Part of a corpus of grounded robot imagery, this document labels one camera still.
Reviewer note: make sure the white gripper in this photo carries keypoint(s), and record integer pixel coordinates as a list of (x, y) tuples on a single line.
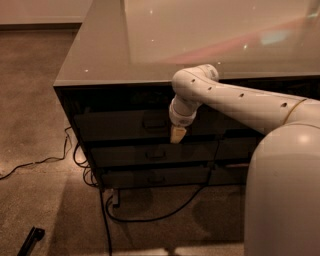
[(179, 119)]

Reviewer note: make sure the grey drawer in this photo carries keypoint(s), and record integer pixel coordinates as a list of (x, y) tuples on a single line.
[(153, 154), (145, 124), (237, 148), (156, 177), (229, 174)]

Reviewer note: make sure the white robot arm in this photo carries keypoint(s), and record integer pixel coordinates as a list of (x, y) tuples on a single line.
[(282, 199)]

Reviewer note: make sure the grey drawer cabinet counter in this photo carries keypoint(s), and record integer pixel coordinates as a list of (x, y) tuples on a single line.
[(127, 51)]

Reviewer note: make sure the black bar on floor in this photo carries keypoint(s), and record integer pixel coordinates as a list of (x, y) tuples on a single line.
[(35, 235)]

